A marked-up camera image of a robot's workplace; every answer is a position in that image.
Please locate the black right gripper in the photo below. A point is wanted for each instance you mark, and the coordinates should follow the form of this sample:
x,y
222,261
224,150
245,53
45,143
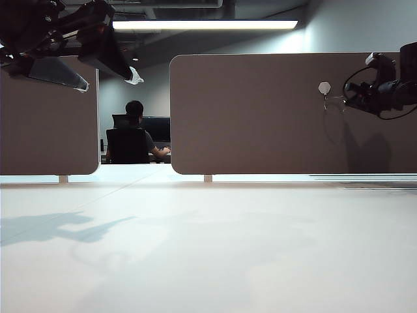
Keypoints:
x,y
386,88

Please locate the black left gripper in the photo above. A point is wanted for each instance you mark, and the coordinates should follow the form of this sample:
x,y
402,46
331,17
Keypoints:
x,y
32,23

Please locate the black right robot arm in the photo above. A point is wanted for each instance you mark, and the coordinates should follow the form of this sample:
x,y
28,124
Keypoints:
x,y
410,65

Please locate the seated person with dark hair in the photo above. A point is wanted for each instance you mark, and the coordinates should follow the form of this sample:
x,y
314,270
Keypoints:
x,y
134,109

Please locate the brown desk divider panel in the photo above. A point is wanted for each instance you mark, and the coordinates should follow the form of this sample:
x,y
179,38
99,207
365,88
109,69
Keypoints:
x,y
244,124
49,130

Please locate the black computer monitor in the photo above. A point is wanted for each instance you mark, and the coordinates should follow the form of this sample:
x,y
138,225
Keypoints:
x,y
159,128

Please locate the long ceiling light strip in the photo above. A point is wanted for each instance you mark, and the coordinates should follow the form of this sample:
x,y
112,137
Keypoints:
x,y
205,24

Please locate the white adhesive wall hook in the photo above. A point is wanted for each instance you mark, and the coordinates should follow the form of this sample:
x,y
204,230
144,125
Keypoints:
x,y
324,88

